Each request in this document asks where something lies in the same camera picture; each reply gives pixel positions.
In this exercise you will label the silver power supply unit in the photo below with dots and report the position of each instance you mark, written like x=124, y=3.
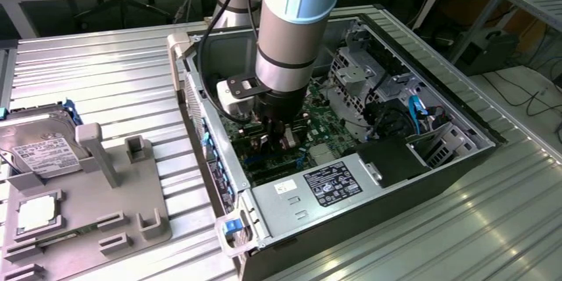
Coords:
x=297, y=208

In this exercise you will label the metal slat shelf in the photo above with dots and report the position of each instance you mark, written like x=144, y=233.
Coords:
x=535, y=1

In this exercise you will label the short grey corner bracket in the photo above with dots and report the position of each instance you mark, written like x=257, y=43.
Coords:
x=222, y=245

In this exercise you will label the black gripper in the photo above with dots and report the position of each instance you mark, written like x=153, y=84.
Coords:
x=283, y=106

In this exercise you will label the large silver disk bay cage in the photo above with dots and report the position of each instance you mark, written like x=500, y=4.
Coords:
x=351, y=73

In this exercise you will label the grey metal frame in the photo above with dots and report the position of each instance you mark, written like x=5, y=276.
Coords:
x=6, y=70

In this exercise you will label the black plastic shroud box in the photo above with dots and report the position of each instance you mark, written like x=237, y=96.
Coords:
x=389, y=159

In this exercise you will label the open black PC case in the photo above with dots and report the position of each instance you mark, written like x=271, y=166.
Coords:
x=395, y=221

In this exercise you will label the silver chipset heat sink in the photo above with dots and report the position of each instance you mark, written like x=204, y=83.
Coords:
x=321, y=154

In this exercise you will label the blue plastic clip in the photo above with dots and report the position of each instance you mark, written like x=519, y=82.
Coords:
x=230, y=227

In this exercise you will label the green motherboard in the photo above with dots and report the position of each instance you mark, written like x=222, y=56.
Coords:
x=327, y=113

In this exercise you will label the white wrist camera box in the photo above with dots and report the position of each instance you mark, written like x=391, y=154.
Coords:
x=232, y=103

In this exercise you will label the black box device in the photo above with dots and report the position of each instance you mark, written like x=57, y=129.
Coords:
x=491, y=50

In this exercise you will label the grey parts rack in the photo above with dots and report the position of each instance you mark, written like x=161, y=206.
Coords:
x=86, y=202

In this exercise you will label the silver hard disk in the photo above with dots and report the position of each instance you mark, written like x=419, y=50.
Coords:
x=38, y=149

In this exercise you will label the black office chair base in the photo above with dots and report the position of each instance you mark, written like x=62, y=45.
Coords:
x=126, y=6

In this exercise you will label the graphics card with metal bracket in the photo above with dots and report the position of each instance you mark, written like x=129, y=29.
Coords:
x=291, y=137

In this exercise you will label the blue disk carrier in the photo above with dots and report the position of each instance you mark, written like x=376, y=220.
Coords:
x=72, y=111

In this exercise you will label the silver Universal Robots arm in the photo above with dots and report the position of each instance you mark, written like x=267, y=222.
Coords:
x=284, y=47

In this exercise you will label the small silver disk bay cage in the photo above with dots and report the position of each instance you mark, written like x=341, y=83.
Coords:
x=439, y=149

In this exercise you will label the tall grey corner bracket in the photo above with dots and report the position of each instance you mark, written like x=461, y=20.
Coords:
x=174, y=64

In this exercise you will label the black expansion slot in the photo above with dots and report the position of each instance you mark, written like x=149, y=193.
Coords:
x=272, y=170

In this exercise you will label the silver CPU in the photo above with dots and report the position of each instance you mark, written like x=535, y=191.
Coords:
x=37, y=213

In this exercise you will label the green RAM stick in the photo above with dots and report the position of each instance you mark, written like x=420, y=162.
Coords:
x=65, y=236

